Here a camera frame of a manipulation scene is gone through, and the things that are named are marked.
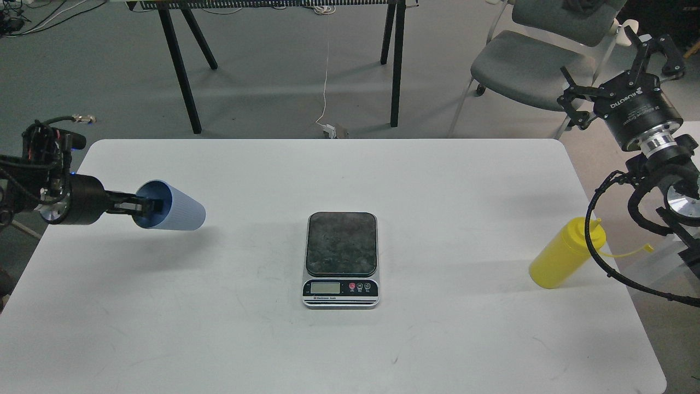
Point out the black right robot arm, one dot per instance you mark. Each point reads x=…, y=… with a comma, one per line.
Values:
x=658, y=56

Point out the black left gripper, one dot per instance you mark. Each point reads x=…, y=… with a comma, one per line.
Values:
x=88, y=202

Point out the grey office chair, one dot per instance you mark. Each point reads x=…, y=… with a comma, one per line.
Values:
x=526, y=69

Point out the black trestle table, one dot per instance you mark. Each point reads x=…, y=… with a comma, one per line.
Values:
x=392, y=40

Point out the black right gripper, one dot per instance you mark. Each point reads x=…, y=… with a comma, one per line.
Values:
x=642, y=109

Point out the blue ribbed plastic cup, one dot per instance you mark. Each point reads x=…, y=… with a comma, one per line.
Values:
x=179, y=211

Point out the yellow squeeze bottle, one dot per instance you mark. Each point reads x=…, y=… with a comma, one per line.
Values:
x=568, y=251

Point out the digital kitchen scale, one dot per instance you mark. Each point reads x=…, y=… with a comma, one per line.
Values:
x=341, y=261

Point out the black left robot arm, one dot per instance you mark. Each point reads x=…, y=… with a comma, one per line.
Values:
x=41, y=179

